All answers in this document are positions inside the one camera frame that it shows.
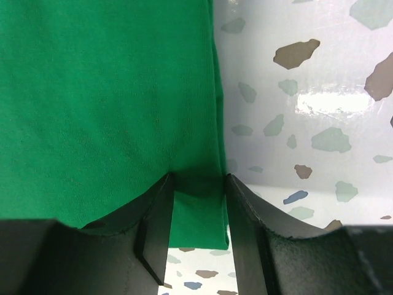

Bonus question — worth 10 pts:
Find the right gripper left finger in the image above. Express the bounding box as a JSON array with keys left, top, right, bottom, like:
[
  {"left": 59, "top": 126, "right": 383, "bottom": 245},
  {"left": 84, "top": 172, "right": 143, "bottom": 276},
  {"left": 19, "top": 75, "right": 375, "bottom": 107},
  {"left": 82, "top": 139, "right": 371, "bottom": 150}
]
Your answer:
[{"left": 1, "top": 174, "right": 174, "bottom": 295}]

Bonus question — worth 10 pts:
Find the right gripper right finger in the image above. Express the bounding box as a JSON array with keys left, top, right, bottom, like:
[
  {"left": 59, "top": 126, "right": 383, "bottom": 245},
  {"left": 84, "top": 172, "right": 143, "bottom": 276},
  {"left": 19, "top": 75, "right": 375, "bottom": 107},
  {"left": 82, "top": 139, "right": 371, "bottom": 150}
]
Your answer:
[{"left": 225, "top": 175, "right": 392, "bottom": 295}]

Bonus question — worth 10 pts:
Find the green polo shirt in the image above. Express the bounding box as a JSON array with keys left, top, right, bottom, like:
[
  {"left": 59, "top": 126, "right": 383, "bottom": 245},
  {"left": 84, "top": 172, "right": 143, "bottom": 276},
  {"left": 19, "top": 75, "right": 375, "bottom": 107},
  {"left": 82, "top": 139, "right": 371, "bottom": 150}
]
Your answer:
[{"left": 1, "top": 1, "right": 228, "bottom": 250}]

